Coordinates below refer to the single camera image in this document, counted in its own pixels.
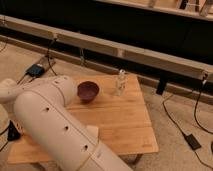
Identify black power adapter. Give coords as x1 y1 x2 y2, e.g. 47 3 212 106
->
184 134 201 150

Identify black cables on left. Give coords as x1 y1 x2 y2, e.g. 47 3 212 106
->
0 38 58 153

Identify dark purple bowl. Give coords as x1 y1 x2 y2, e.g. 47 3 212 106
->
77 81 99 103

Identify black cable on right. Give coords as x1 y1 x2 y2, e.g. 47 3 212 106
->
161 79 213 169

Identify clear plastic bottle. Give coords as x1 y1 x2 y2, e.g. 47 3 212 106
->
116 69 126 96

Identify long wooden beam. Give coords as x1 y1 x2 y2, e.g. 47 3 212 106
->
0 14 213 82

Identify wooden board table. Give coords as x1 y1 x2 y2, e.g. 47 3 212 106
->
8 75 159 164

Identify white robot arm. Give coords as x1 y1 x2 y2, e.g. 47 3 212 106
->
0 75 133 171

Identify blue black electronic box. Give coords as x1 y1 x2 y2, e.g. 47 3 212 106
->
26 64 45 77

